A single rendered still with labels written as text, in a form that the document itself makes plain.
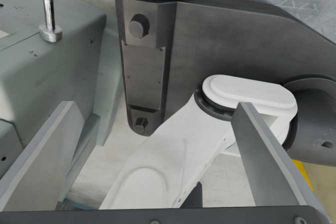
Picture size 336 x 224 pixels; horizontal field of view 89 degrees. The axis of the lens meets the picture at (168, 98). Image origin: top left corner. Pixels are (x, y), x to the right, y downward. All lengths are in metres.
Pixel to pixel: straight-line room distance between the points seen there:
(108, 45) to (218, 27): 0.69
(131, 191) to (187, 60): 0.38
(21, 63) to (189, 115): 0.47
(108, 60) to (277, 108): 0.89
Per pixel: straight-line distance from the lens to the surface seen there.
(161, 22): 0.44
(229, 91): 0.39
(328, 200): 1.52
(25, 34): 0.72
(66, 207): 0.71
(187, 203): 2.26
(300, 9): 0.69
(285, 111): 0.43
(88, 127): 1.39
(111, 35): 0.99
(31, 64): 0.64
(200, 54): 0.50
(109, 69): 1.10
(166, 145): 0.31
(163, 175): 0.25
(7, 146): 0.73
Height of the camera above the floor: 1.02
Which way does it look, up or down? 48 degrees down
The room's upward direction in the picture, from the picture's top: 164 degrees counter-clockwise
